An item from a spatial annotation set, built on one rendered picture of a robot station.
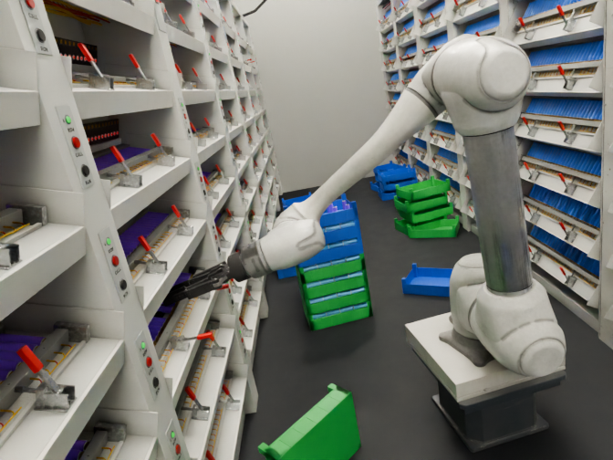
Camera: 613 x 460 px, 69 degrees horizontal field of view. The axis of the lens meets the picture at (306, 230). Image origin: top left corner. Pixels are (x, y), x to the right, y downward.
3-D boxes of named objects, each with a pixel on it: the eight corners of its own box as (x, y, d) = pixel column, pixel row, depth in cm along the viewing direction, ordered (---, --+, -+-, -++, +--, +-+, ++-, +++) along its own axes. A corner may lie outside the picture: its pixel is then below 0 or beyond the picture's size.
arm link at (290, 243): (274, 280, 111) (277, 264, 124) (332, 256, 109) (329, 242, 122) (255, 241, 109) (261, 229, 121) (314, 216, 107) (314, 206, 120)
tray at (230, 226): (244, 226, 213) (245, 198, 209) (224, 277, 155) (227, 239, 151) (201, 222, 212) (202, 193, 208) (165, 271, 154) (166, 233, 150)
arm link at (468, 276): (493, 306, 139) (491, 241, 132) (526, 338, 122) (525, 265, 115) (442, 317, 139) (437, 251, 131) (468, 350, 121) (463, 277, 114)
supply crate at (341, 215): (347, 208, 215) (344, 193, 212) (358, 219, 196) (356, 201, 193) (285, 222, 212) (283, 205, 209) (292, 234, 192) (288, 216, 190)
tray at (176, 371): (220, 288, 146) (222, 261, 143) (171, 419, 88) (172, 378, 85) (158, 283, 145) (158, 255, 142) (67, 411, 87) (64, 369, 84)
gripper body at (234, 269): (242, 245, 118) (210, 258, 119) (238, 256, 110) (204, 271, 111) (254, 269, 121) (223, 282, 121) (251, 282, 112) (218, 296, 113)
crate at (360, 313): (361, 297, 229) (358, 284, 227) (373, 316, 210) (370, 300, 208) (304, 312, 226) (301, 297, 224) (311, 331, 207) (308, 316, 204)
